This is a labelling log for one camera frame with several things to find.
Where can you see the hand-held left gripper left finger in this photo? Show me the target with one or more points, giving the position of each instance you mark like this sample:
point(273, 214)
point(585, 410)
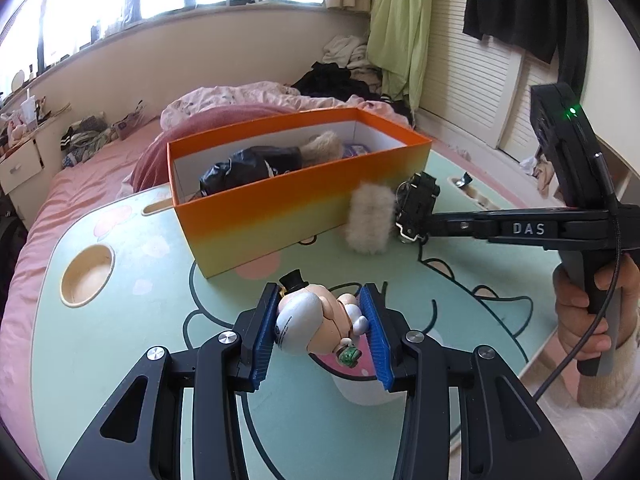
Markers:
point(262, 345)

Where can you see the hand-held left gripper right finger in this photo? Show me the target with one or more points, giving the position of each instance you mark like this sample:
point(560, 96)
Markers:
point(377, 345)

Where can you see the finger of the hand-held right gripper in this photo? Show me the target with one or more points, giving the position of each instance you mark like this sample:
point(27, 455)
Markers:
point(450, 225)
point(425, 186)

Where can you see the white top hat figurine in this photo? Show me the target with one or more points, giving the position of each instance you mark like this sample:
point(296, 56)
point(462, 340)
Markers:
point(300, 320)

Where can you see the fluffy white fur pom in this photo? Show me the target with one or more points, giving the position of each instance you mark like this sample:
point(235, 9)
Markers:
point(370, 217)

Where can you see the fluffy beige fur pom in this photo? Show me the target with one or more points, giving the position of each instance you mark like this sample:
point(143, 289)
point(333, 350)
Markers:
point(322, 146)

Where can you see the orange cardboard box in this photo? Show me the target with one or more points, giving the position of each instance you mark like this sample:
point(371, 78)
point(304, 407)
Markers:
point(280, 220)

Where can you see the black plush doll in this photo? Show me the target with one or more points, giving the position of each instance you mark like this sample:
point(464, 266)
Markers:
point(235, 172)

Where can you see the person's right forearm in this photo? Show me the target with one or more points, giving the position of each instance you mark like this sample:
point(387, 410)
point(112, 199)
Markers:
point(605, 390)

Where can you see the mint cartoon print desktop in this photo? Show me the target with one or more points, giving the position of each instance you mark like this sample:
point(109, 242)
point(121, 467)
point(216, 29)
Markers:
point(125, 350)

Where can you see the person's right hand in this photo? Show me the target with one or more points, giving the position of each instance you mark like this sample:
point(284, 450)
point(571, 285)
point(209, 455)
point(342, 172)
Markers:
point(572, 305)

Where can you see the crumpled white cloth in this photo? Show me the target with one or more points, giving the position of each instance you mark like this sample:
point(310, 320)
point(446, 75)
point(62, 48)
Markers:
point(537, 170)

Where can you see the black candy wrapper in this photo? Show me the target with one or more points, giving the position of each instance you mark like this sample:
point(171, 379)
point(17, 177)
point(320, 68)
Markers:
point(465, 181)

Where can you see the cream louvered closet doors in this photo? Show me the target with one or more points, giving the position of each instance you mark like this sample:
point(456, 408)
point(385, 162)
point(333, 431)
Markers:
point(470, 90)

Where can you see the black clothes pile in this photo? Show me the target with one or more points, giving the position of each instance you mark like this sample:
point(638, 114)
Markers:
point(325, 80)

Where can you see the white clothes pile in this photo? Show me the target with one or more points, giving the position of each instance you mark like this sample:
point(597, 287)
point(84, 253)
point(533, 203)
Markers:
point(342, 50)

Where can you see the black hanging garment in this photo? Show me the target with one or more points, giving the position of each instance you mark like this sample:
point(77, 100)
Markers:
point(520, 5)

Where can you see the green hanging garment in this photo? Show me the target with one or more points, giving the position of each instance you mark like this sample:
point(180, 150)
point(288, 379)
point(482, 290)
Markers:
point(400, 25)

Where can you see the dark pink pillow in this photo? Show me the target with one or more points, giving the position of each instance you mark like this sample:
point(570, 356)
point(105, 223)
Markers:
point(155, 155)

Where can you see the pink pouch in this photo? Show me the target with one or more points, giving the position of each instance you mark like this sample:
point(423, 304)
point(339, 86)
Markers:
point(127, 122)

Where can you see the grey patterned clothes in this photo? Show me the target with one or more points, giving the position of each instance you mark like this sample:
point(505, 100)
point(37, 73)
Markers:
point(85, 140)

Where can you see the white nightstand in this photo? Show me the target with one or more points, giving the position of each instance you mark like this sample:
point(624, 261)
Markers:
point(20, 167)

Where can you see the white drink cup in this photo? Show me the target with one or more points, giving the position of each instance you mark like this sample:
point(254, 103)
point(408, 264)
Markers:
point(27, 107)

